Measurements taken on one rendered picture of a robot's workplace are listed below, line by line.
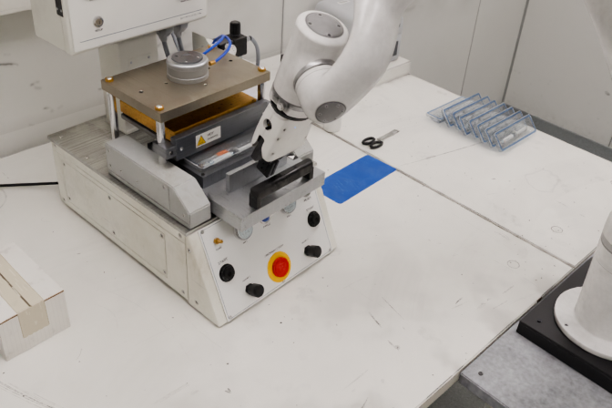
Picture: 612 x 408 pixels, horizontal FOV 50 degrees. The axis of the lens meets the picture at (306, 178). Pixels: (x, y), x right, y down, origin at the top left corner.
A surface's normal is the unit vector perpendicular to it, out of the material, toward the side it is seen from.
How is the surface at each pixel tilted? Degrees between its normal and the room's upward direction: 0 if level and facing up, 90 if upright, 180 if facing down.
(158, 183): 90
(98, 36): 90
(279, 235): 65
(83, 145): 0
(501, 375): 0
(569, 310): 1
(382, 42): 69
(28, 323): 89
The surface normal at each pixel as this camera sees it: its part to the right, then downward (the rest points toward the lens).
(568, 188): 0.06, -0.83
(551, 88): -0.72, 0.34
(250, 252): 0.70, 0.02
